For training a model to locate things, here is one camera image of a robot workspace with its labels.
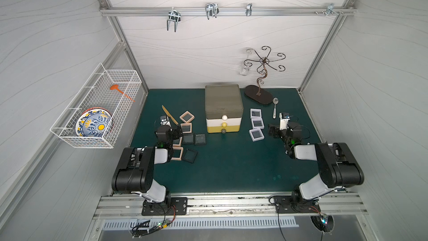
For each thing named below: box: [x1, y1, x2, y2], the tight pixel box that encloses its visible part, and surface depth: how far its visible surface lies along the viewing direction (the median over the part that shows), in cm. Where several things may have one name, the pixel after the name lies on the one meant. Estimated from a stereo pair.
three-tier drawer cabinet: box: [204, 84, 244, 134], surface depth 90 cm
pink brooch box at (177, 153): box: [170, 146, 184, 161], surface depth 91 cm
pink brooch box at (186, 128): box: [180, 122, 193, 134], surface depth 101 cm
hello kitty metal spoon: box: [271, 97, 280, 120], surface depth 117 cm
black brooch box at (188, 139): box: [181, 132, 194, 145], surface depth 98 cm
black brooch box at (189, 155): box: [181, 148, 198, 164], surface depth 91 cm
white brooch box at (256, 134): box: [248, 128, 265, 142], surface depth 98 cm
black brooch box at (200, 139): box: [193, 133, 207, 146], surface depth 97 cm
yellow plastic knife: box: [161, 104, 179, 125], surface depth 109 cm
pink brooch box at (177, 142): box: [172, 136, 183, 147], surface depth 95 cm
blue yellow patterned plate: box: [75, 107, 114, 137], surface depth 62 cm
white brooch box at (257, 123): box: [250, 118, 265, 129], surface depth 103 cm
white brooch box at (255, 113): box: [250, 108, 262, 119], surface depth 110 cm
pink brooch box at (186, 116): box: [179, 110, 196, 124], surface depth 106 cm
